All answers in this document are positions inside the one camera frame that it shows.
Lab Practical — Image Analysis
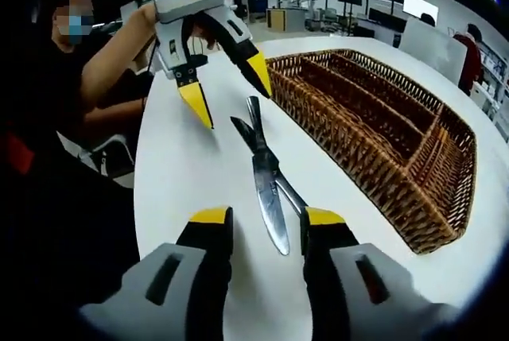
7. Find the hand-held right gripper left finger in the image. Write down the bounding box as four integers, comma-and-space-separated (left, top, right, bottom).
78, 205, 235, 341

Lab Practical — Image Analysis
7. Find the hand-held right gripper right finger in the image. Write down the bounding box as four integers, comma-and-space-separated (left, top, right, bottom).
300, 205, 458, 341

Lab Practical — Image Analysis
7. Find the stainless steel knife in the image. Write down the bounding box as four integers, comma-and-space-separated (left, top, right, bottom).
245, 95, 291, 258
229, 115, 309, 219

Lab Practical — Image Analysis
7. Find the brown wicker utensil storage tray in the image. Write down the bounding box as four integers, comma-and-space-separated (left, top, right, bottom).
265, 48, 478, 255

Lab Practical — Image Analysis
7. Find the brown wooden chopstick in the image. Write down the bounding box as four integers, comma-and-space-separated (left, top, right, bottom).
428, 128, 450, 193

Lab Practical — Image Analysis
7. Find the white storage shelf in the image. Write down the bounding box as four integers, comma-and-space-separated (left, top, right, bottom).
479, 42, 509, 119

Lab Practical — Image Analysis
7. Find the person's left hand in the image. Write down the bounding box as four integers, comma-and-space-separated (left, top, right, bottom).
127, 1, 161, 47

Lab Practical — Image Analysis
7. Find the dark blue display stand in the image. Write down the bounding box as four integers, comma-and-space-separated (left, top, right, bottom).
247, 0, 266, 24

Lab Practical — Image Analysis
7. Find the grey cabinet yellow trim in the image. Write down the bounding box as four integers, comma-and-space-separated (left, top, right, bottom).
266, 7, 305, 33

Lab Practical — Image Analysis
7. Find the white chair armrest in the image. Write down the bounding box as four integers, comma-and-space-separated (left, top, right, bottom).
57, 130, 136, 190

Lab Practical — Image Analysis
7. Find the row of black monitors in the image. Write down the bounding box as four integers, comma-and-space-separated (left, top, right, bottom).
367, 7, 402, 26

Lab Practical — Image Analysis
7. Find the person's black clothing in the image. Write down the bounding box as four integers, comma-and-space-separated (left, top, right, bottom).
0, 0, 142, 318

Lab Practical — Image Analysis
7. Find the white display screen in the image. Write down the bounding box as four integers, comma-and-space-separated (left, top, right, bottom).
403, 0, 439, 20

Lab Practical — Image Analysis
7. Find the translucent white office chair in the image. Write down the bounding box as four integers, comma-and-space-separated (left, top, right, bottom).
398, 17, 468, 84

